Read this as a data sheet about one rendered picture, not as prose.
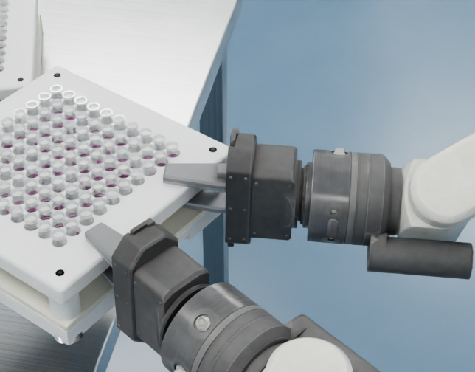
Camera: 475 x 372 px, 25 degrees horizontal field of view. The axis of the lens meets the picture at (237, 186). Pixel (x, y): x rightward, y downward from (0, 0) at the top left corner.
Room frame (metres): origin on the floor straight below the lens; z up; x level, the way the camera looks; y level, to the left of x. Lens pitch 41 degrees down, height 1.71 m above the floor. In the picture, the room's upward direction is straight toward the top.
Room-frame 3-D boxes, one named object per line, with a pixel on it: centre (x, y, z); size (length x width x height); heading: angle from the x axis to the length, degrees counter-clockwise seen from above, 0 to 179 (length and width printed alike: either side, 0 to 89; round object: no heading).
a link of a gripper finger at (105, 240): (0.68, 0.11, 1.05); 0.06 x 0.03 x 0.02; 45
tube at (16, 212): (0.72, 0.20, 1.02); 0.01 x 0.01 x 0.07
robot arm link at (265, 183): (0.77, -0.05, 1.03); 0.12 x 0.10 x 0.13; 85
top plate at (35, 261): (0.80, 0.17, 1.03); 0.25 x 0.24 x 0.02; 143
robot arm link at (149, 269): (0.61, 0.05, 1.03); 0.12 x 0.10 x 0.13; 45
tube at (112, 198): (0.75, 0.12, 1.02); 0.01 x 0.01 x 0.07
